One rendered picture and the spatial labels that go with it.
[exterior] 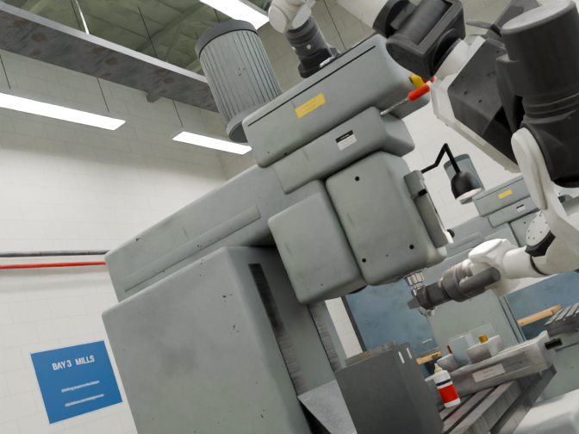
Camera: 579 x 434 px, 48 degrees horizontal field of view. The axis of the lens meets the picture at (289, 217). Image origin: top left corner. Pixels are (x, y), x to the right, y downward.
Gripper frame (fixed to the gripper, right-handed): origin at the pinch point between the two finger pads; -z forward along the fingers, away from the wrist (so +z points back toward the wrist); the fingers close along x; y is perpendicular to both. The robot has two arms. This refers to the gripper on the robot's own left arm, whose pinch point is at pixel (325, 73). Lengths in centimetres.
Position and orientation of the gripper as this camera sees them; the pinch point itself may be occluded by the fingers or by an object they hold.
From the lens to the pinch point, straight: 191.0
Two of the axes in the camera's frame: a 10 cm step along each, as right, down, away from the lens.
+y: -1.7, -7.1, 6.8
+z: -4.2, -5.7, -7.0
